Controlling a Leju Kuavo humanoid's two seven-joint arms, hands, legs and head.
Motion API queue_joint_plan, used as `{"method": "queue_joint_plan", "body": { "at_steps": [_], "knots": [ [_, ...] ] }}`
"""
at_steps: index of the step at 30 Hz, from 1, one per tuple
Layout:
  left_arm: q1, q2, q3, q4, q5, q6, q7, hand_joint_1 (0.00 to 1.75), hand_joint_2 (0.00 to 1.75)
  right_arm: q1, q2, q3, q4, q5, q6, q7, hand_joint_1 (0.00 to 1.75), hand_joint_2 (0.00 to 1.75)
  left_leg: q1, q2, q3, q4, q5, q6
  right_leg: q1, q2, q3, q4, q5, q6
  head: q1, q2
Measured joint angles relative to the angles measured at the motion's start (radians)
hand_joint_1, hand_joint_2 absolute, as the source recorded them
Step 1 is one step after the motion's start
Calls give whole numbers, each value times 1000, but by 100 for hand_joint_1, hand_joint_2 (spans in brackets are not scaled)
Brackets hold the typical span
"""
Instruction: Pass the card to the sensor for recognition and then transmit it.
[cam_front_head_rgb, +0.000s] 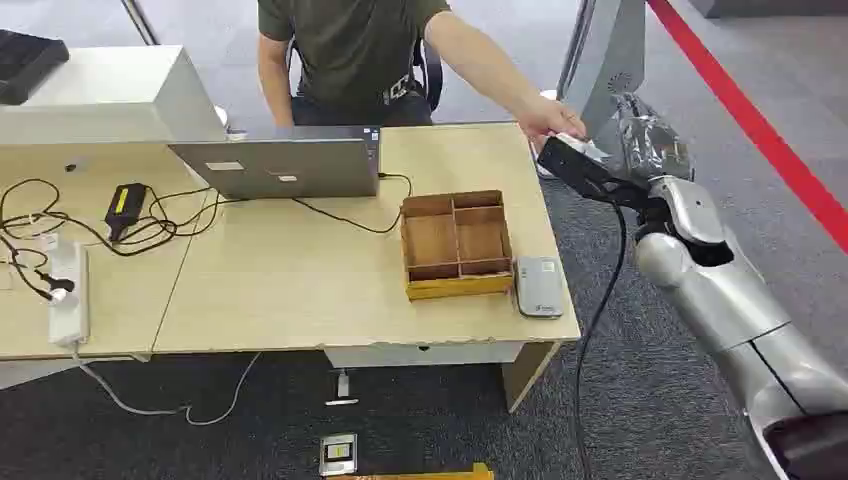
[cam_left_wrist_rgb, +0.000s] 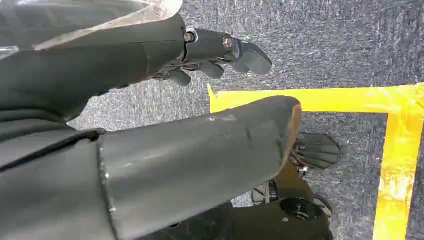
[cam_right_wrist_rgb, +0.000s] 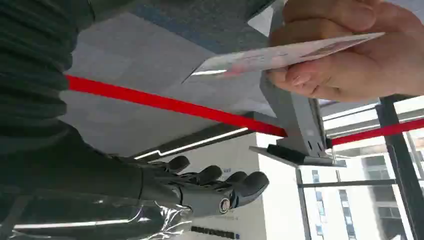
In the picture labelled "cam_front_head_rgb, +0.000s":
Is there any crinkled clear plastic wrap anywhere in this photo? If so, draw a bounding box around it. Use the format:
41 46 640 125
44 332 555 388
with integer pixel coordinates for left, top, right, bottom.
612 92 696 184

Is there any yellow wooden board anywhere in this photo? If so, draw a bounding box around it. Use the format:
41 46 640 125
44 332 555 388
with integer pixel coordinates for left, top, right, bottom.
327 462 496 480

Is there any grey flat case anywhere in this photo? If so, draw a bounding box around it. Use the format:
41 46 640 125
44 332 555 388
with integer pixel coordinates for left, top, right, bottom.
513 255 565 320

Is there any wooden divided card box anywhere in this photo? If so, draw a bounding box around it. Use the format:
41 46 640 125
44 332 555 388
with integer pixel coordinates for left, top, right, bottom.
399 189 517 303

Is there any dark right robot hand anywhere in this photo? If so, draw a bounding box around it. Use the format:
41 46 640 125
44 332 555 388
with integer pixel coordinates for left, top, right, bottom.
537 135 655 215

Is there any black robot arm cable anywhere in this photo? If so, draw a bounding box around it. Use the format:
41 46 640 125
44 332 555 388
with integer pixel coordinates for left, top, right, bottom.
573 201 629 480

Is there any grey metal box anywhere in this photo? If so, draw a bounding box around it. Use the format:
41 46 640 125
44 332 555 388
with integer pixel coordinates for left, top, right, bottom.
0 44 228 148

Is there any white power strip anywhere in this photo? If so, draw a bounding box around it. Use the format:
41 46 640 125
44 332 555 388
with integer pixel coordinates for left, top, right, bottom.
46 241 91 350

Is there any pale desk with drawer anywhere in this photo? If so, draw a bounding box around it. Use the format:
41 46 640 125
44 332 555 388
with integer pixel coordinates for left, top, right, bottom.
151 121 583 415

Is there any tangled black adapter cable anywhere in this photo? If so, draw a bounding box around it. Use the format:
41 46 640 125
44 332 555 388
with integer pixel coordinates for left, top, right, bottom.
0 177 224 260

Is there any silver laptop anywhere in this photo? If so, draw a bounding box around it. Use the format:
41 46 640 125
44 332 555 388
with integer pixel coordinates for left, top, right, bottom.
168 125 383 201

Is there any black flat device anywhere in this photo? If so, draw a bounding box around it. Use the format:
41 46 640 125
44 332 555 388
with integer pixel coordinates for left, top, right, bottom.
0 29 72 107

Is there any white card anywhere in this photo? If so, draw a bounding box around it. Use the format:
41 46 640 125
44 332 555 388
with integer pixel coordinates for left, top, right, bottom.
555 134 607 163

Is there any person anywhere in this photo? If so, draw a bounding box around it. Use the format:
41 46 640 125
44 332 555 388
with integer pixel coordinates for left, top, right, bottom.
256 0 588 151

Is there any black power adapter yellow label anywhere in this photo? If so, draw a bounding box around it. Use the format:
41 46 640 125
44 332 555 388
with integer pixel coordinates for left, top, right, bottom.
103 182 149 244

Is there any white desk drawer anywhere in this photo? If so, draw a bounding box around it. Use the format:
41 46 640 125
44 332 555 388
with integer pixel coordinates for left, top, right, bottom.
323 341 526 371

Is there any grey metal rod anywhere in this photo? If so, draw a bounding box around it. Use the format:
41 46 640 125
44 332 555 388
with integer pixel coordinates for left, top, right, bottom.
120 0 162 47

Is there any white power strip cable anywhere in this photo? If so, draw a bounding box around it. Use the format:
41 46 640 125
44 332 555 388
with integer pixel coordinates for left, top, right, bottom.
70 344 264 428

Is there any black plug with cable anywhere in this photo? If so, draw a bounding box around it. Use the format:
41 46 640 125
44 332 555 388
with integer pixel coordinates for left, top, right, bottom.
0 235 77 303

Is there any person's left hand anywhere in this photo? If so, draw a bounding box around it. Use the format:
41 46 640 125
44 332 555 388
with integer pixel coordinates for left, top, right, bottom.
519 98 588 151

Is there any black laptop cable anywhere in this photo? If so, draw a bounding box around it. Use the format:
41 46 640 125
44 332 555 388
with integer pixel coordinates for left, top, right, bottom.
290 171 414 236

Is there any grey monitor stand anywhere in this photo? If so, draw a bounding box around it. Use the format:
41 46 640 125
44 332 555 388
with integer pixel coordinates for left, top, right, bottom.
555 0 648 142

